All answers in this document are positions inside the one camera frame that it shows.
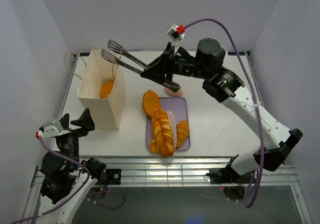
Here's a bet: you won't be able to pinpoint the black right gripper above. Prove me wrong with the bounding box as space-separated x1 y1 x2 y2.
139 42 210 85

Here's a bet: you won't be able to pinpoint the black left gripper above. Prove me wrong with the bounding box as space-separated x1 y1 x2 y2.
59 106 95 169

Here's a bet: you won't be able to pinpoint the pink sugared donut bread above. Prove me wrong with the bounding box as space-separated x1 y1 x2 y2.
164 87 183 97

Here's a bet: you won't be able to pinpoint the chunky orange bread loaf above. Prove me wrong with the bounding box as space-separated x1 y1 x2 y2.
100 80 115 99

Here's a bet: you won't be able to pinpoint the metal serving tongs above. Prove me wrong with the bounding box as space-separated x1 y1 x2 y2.
100 39 181 90

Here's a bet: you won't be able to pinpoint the long twisted braided bread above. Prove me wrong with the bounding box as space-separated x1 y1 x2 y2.
151 109 175 157

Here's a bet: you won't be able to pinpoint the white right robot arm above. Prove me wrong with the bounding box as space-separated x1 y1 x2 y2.
140 38 303 184

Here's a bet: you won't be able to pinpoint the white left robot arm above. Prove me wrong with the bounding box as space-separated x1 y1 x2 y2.
35 108 106 224

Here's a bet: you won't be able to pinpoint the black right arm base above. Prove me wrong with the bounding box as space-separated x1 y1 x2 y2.
205 168 256 184

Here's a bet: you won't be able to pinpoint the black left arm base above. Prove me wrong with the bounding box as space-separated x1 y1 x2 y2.
97 168 122 185

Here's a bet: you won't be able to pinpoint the beige paper bag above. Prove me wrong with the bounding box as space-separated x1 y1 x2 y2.
77 49 126 130

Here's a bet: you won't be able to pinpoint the oval orange flat bread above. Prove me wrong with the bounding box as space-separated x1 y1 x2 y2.
142 90 161 117

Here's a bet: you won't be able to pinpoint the white sugared bread slice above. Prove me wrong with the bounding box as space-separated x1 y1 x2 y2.
166 111 178 149

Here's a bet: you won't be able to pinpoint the lavender plastic tray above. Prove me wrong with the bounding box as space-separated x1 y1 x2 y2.
145 96 189 151

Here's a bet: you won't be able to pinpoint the small striped croissant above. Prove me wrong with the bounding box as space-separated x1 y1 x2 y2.
176 119 190 149

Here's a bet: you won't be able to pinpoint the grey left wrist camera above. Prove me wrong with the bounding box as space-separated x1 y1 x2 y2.
35 119 70 139

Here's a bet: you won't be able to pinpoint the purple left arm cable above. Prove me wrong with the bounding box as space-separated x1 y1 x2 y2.
11 136 126 224

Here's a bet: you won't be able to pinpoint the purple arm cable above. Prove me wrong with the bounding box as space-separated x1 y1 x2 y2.
183 18 265 209
11 136 126 224

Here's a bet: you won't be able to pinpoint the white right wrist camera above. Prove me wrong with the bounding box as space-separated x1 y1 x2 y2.
166 23 186 54

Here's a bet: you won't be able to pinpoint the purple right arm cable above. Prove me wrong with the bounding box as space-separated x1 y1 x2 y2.
183 18 265 209

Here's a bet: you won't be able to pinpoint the aluminium frame rail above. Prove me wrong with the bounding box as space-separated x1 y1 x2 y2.
31 50 313 224

